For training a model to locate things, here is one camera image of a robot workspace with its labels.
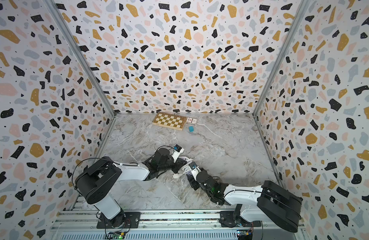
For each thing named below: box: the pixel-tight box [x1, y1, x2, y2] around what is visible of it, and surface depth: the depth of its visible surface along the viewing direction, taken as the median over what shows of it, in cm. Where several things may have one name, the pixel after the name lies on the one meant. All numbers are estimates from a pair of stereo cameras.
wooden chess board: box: [152, 112, 187, 131], surface depth 115 cm
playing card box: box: [185, 117, 198, 126], surface depth 119 cm
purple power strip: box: [186, 170, 196, 181], surface depth 76 cm
